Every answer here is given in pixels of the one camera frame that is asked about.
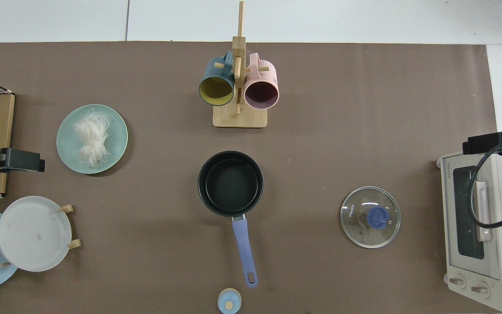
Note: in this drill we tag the small blue round thing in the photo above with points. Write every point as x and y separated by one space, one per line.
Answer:
225 298

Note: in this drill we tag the wooden plate rack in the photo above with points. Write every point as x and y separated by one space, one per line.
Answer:
68 208

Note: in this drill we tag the wooden cup stand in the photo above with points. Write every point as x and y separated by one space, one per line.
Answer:
240 118

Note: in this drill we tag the brown table cloth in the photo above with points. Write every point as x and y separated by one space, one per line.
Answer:
320 152

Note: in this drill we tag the white vermicelli bundle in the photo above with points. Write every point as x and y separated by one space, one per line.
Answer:
92 135

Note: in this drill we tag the pale green plate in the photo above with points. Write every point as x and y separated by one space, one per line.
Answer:
116 139

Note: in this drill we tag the pale toaster oven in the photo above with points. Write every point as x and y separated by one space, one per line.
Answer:
464 257

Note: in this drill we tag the white plate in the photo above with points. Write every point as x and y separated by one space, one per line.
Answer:
33 235

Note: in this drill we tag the pink cup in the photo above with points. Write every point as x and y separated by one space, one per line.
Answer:
268 76

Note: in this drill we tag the glass lid blue knob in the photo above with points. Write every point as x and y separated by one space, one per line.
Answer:
355 226

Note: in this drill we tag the dark teal cup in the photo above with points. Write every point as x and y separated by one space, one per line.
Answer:
209 74

